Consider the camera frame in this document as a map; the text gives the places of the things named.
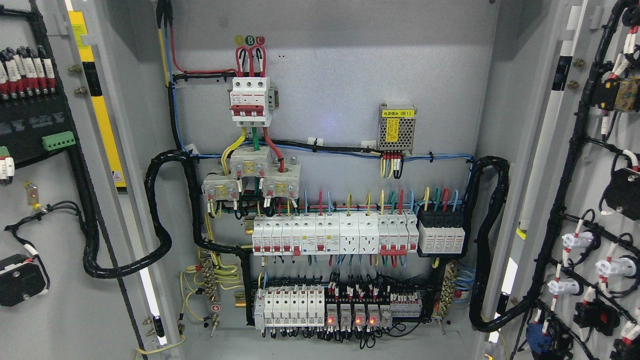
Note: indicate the grey current transformer block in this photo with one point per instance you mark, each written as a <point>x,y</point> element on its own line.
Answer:
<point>249,167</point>

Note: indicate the white breaker and socket row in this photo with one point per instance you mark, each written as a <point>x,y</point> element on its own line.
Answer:
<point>357,233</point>

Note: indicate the metal mesh power supply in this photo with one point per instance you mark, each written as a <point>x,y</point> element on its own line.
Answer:
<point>396,125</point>

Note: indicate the white red main breaker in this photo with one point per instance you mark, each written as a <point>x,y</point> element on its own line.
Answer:
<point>251,104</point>

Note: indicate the lower relay terminal row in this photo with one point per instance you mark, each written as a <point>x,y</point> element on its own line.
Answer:
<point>337,307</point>

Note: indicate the black surge protector block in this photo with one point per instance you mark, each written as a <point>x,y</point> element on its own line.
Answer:
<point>441,234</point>

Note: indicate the brass ground terminal bar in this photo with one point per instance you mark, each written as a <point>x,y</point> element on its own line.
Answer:
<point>210,291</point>

